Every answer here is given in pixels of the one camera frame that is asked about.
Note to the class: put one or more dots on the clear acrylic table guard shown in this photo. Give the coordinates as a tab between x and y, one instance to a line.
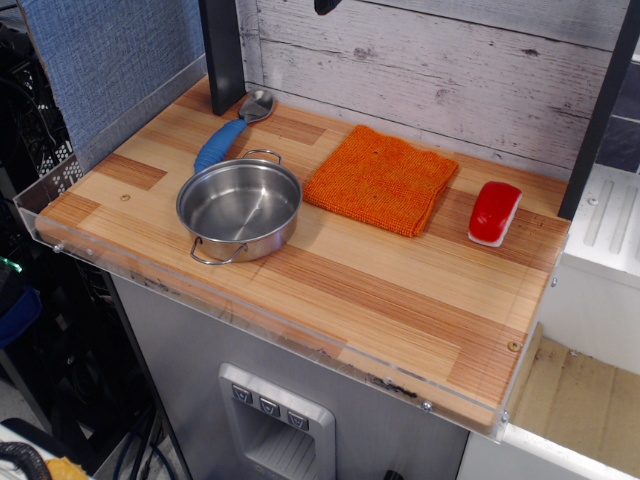
437	321

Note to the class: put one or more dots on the red and white brush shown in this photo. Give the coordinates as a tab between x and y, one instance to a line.
493	212

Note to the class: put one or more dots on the orange knitted cloth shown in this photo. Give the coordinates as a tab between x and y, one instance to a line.
382	181

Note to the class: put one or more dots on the stainless steel two-handled pot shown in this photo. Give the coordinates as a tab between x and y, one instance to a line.
240	210

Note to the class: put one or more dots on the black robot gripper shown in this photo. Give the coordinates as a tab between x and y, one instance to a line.
325	6

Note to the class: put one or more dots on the silver dispenser panel with buttons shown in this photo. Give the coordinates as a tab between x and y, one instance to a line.
278	433

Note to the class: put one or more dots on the white plastic shelf unit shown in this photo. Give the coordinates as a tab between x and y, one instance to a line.
576	404

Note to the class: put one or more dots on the silver toy fridge cabinet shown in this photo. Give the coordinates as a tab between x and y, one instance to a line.
183	349

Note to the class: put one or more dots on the black vertical post right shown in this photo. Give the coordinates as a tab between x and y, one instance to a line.
612	84

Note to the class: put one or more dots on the black vertical post left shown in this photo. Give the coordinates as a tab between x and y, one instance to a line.
221	35

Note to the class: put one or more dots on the black vertical post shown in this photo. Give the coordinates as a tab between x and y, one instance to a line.
612	84
221	35

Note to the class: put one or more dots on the blue fabric partition panel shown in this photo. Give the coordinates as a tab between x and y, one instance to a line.
113	65

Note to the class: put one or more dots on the blue-handled metal spoon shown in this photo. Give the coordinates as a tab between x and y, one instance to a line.
257	107

